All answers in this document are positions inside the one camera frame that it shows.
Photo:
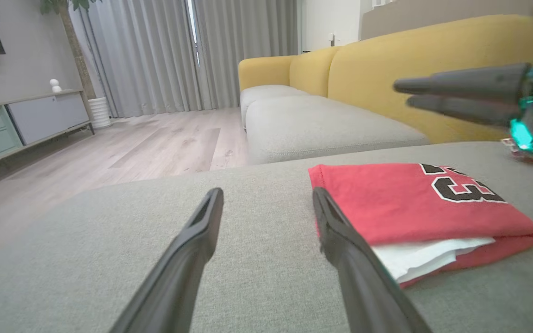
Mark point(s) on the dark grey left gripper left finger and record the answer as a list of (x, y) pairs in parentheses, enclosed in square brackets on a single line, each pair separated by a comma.
[(178, 277)]

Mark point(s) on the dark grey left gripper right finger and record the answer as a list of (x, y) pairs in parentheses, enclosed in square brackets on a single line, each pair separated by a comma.
[(363, 286)]

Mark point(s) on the red jersey with white trim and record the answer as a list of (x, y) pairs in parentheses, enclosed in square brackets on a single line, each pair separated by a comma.
[(387, 203)]

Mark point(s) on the large grey sofa seat cushion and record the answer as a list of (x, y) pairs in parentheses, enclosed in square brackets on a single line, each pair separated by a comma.
[(266, 286)]

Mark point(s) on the wide yellow sofa backrest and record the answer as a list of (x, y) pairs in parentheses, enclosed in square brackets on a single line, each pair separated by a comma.
[(387, 60)]

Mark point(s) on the narrow yellow sofa backrest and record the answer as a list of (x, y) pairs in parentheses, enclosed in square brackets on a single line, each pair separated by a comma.
[(310, 69)]

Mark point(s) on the white ribbed plant pot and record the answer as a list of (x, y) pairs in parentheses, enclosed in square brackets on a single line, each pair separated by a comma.
[(100, 113)]

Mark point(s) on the grey and teal sideboard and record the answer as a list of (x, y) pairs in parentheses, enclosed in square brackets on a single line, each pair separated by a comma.
[(44, 115)]

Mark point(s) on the yellow sofa armrest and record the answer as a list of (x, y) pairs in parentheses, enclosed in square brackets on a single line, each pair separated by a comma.
[(262, 69)]

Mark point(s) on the grey pleated curtain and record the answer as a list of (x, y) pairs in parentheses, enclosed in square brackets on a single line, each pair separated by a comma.
[(146, 55), (248, 37)]

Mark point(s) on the small white figurine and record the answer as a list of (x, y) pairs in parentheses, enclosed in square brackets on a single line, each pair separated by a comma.
[(55, 85)]

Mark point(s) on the tall indoor plant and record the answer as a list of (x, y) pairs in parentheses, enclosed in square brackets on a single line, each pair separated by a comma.
[(74, 51)]

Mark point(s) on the white wall switch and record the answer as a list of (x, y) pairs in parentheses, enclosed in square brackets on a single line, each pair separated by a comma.
[(331, 39)]

